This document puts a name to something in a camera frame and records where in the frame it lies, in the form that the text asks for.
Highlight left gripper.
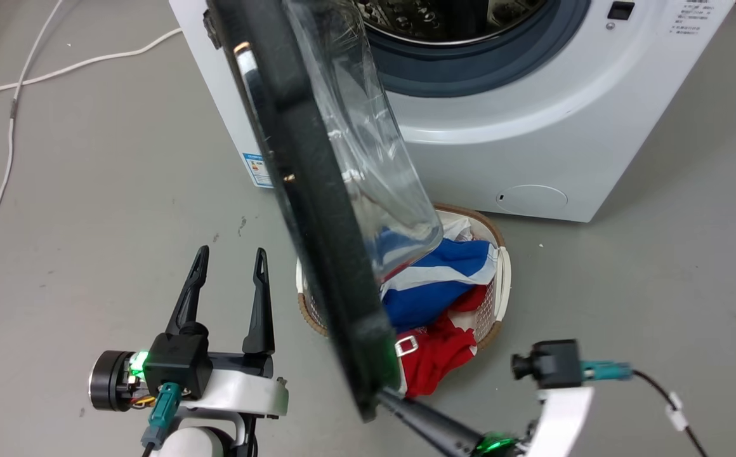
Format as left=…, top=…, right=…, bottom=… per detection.
left=88, top=245, right=290, bottom=457

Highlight white cloth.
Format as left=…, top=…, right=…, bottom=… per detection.
left=437, top=211, right=478, bottom=243

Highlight blue and white garment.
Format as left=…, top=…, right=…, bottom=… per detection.
left=373, top=227, right=499, bottom=333

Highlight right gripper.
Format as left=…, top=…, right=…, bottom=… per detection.
left=377, top=387, right=595, bottom=457

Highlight right teal camera cable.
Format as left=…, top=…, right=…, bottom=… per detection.
left=581, top=360, right=713, bottom=457

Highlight white front-load washing machine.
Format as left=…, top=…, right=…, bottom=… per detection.
left=168, top=0, right=736, bottom=223

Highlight blue energy label sticker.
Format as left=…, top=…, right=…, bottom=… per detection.
left=242, top=152, right=274, bottom=189

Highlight black glass washing machine door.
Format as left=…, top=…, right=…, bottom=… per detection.
left=203, top=0, right=445, bottom=423

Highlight steel washing machine drum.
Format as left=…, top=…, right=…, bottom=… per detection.
left=352, top=0, right=548, bottom=46

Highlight grey rubber door gasket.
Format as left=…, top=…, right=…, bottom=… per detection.
left=364, top=0, right=591, bottom=98

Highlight red garment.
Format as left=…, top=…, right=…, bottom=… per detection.
left=393, top=284, right=490, bottom=400

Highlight round white filter cover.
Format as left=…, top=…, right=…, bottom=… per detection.
left=496, top=184, right=569, bottom=216

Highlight left teal camera cable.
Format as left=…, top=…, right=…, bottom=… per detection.
left=141, top=382, right=182, bottom=457

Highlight woven laundry basket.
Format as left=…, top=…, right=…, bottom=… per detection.
left=296, top=203, right=513, bottom=354

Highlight white cable with grey ferrite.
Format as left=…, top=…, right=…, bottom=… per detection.
left=0, top=0, right=64, bottom=294

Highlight teal camera cable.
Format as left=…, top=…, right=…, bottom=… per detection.
left=141, top=382, right=182, bottom=457
left=581, top=360, right=713, bottom=457

